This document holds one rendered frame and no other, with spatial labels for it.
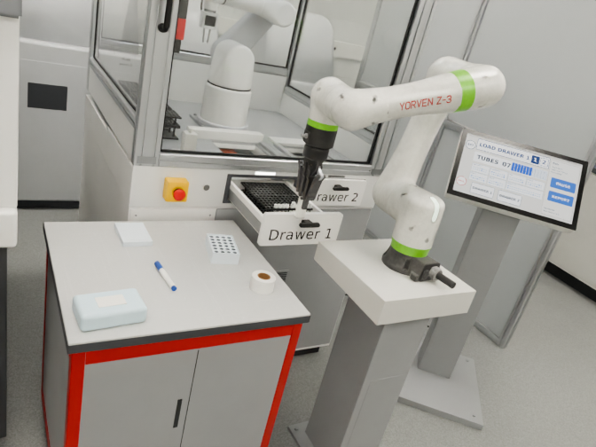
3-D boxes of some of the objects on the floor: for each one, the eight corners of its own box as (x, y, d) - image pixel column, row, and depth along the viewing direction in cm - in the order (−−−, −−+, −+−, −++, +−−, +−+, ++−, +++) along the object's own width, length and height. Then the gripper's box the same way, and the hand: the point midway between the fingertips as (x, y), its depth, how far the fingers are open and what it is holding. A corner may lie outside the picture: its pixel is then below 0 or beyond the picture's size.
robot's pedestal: (390, 471, 197) (459, 306, 167) (325, 493, 182) (388, 316, 152) (348, 413, 220) (403, 259, 190) (286, 428, 205) (335, 263, 174)
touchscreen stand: (481, 430, 229) (583, 226, 189) (382, 396, 235) (461, 191, 194) (472, 364, 275) (552, 187, 234) (389, 336, 280) (455, 160, 240)
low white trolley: (257, 499, 173) (311, 314, 143) (54, 566, 141) (67, 344, 111) (201, 380, 217) (233, 219, 187) (36, 411, 185) (43, 221, 155)
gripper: (296, 137, 155) (279, 208, 164) (317, 152, 145) (298, 227, 154) (317, 138, 158) (299, 208, 168) (340, 153, 149) (319, 227, 158)
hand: (301, 207), depth 160 cm, fingers closed
